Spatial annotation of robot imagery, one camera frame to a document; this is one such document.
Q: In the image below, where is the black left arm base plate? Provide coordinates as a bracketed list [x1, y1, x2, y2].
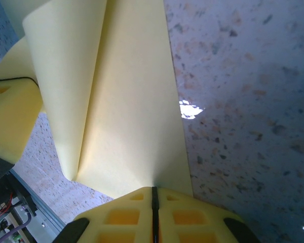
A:
[0, 174, 37, 223]

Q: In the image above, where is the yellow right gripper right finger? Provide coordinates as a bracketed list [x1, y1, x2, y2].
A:
[154, 186, 261, 243]

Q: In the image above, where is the yellow paper sheet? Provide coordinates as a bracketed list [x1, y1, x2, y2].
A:
[0, 0, 193, 200]

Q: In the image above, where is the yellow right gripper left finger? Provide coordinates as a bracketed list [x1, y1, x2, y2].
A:
[53, 186, 156, 243]

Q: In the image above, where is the aluminium mounting rail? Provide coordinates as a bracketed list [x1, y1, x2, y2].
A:
[9, 168, 68, 230]

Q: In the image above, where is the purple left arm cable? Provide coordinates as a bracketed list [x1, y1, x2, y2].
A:
[0, 214, 33, 243]

